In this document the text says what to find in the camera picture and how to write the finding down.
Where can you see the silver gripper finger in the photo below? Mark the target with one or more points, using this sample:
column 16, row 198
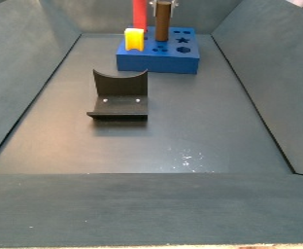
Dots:
column 173, row 4
column 153, row 3

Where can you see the brown cylinder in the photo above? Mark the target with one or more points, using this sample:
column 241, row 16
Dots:
column 162, row 20

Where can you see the blue shape sorter board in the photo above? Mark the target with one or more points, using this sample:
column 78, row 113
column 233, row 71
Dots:
column 174, row 56

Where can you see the red rectangular block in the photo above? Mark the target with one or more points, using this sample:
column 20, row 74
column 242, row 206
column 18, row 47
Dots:
column 139, row 21

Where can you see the yellow notched block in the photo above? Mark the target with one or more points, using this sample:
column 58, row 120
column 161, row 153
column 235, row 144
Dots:
column 134, row 39

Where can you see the black curved cradle stand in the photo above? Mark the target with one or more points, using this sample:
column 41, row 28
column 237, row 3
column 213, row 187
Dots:
column 121, row 97

